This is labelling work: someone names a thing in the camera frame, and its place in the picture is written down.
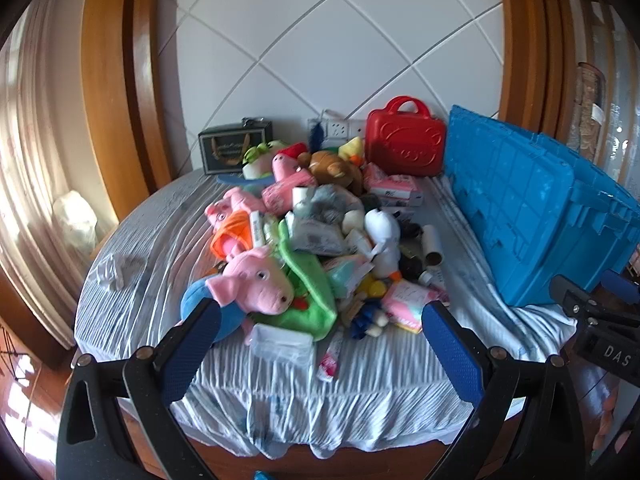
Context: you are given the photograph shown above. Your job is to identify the brown bear plush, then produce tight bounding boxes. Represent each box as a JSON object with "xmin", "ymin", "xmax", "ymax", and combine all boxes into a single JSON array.
[{"xmin": 298, "ymin": 150, "xmax": 364, "ymax": 196}]

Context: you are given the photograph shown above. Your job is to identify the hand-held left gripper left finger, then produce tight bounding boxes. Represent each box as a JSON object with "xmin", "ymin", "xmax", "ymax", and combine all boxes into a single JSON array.
[{"xmin": 55, "ymin": 299, "xmax": 223, "ymax": 480}]

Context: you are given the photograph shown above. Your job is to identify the white plastic bag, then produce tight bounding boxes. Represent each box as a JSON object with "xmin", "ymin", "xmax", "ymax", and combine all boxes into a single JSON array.
[{"xmin": 52, "ymin": 190, "xmax": 98, "ymax": 256}]

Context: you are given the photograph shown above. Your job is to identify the clear plastic box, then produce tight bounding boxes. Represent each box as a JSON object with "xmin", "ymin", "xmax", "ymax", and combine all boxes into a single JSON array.
[{"xmin": 248, "ymin": 323, "xmax": 317, "ymax": 367}]

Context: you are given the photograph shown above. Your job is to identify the pig plush red hat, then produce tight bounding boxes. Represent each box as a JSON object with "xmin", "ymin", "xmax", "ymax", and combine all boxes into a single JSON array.
[{"xmin": 271, "ymin": 142, "xmax": 316, "ymax": 183}]

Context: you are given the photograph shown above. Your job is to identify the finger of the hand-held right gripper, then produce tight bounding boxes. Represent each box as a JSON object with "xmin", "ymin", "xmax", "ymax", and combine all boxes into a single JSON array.
[
  {"xmin": 549, "ymin": 275, "xmax": 640, "ymax": 331},
  {"xmin": 600, "ymin": 270, "xmax": 640, "ymax": 308}
]

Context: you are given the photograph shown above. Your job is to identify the black gift bag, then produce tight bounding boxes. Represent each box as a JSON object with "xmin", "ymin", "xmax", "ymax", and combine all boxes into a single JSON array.
[{"xmin": 198, "ymin": 120, "xmax": 273, "ymax": 176}]

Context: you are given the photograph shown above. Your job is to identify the pink floral tissue pack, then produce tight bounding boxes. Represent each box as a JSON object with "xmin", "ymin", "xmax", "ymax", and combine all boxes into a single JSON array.
[{"xmin": 261, "ymin": 180, "xmax": 313, "ymax": 213}]

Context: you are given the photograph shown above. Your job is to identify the green frog plush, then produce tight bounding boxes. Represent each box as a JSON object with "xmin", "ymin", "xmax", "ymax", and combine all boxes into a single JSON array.
[{"xmin": 242, "ymin": 141, "xmax": 286, "ymax": 179}]

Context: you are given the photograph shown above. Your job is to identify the pink white tube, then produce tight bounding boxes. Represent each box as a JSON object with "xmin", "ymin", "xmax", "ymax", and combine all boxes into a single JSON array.
[{"xmin": 317, "ymin": 330, "xmax": 346, "ymax": 383}]

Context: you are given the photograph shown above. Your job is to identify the blue plastic paddle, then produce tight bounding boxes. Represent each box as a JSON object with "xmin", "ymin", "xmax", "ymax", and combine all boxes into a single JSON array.
[{"xmin": 217, "ymin": 174, "xmax": 276, "ymax": 186}]

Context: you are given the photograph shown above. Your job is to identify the mint green pink packet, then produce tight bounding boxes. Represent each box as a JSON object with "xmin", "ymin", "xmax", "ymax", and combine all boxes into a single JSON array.
[{"xmin": 322, "ymin": 255, "xmax": 373, "ymax": 301}]

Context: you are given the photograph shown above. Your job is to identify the red toy suitcase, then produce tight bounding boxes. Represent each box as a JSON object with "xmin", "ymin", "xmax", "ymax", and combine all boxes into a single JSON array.
[{"xmin": 364, "ymin": 96, "xmax": 447, "ymax": 178}]

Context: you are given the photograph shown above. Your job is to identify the beige sheer curtain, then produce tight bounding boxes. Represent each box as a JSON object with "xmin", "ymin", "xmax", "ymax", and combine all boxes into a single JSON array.
[{"xmin": 0, "ymin": 0, "xmax": 101, "ymax": 281}]

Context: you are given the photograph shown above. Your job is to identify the yellow duck plush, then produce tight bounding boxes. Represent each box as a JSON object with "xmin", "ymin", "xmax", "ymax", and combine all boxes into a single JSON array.
[{"xmin": 338, "ymin": 137, "xmax": 364, "ymax": 166}]

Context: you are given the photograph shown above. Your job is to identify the dark wooden cabinet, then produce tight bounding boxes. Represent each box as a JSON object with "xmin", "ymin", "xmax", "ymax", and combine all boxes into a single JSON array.
[{"xmin": 0, "ymin": 260, "xmax": 76, "ymax": 351}]

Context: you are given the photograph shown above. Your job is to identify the green plush toy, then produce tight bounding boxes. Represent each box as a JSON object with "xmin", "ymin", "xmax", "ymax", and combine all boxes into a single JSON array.
[{"xmin": 250, "ymin": 220, "xmax": 338, "ymax": 343}]

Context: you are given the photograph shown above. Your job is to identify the white duck plush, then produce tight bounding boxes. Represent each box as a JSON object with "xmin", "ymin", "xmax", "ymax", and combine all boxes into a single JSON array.
[{"xmin": 364, "ymin": 208, "xmax": 402, "ymax": 281}]

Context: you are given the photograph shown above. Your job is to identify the white lint roller refill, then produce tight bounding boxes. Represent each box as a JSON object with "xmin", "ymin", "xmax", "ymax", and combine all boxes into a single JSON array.
[{"xmin": 422, "ymin": 225, "xmax": 445, "ymax": 267}]

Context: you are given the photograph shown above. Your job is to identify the blue white small doll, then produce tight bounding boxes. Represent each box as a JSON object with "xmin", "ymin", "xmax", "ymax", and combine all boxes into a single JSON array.
[{"xmin": 350, "ymin": 305, "xmax": 391, "ymax": 341}]

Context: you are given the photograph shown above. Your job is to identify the curved wooden wall frame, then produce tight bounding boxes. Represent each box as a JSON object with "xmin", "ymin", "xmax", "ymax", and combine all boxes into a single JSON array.
[
  {"xmin": 497, "ymin": 0, "xmax": 581, "ymax": 146},
  {"xmin": 80, "ymin": 0, "xmax": 173, "ymax": 221}
]

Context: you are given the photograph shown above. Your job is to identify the grey plush toy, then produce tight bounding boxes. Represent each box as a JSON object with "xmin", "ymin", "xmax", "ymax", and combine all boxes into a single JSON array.
[{"xmin": 287, "ymin": 184, "xmax": 366, "ymax": 256}]

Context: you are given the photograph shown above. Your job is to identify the pink white tissue box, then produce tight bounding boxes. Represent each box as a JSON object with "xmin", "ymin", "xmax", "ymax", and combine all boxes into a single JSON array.
[{"xmin": 372, "ymin": 174, "xmax": 426, "ymax": 207}]

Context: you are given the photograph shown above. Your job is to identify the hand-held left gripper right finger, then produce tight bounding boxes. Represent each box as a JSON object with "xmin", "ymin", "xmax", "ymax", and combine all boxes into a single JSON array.
[{"xmin": 421, "ymin": 301, "xmax": 587, "ymax": 480}]

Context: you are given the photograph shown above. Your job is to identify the pig plush orange dress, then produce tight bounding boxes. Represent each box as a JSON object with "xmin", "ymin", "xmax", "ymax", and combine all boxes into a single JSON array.
[{"xmin": 205, "ymin": 187, "xmax": 271, "ymax": 263}]

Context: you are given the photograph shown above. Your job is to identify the pig plush blue shirt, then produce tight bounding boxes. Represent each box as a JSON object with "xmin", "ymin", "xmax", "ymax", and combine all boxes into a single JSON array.
[{"xmin": 180, "ymin": 246, "xmax": 296, "ymax": 346}]

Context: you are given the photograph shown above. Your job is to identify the white small carton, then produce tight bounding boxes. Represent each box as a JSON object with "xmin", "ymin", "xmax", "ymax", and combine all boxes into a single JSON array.
[{"xmin": 249, "ymin": 211, "xmax": 265, "ymax": 250}]

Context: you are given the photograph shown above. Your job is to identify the blue plastic crate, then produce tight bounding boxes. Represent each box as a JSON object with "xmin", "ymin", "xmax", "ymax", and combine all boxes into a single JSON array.
[{"xmin": 444, "ymin": 105, "xmax": 640, "ymax": 308}]

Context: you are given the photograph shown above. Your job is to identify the crumpled white glove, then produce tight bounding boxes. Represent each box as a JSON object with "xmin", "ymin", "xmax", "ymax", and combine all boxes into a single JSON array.
[{"xmin": 96, "ymin": 255, "xmax": 146, "ymax": 291}]

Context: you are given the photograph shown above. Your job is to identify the brown patterned wall hanging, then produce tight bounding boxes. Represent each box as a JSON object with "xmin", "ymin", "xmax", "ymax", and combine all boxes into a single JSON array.
[{"xmin": 575, "ymin": 62, "xmax": 607, "ymax": 158}]

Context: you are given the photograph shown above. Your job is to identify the light blue striped tablecloth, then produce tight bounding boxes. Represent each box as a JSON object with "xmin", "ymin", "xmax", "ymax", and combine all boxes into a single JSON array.
[{"xmin": 74, "ymin": 167, "xmax": 578, "ymax": 458}]

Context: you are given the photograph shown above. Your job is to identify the pink yellow packet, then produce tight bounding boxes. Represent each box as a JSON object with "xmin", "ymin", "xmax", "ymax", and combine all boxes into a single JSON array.
[{"xmin": 382, "ymin": 280, "xmax": 441, "ymax": 335}]

